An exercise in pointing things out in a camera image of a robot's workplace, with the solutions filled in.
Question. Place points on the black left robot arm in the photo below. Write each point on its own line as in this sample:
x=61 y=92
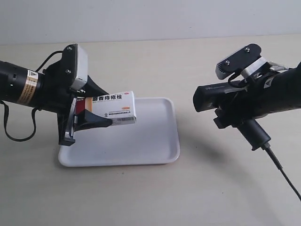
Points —
x=22 y=86

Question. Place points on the white plastic tray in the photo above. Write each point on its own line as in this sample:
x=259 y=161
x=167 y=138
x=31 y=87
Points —
x=153 y=139

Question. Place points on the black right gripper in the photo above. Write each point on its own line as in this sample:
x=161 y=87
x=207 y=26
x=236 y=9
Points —
x=234 y=105

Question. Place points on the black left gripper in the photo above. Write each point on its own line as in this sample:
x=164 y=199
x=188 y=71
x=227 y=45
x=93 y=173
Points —
x=57 y=98

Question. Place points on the white and red medicine box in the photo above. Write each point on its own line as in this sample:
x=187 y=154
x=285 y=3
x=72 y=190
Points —
x=119 y=107

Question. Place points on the black handheld barcode scanner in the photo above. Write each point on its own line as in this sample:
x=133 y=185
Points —
x=203 y=100

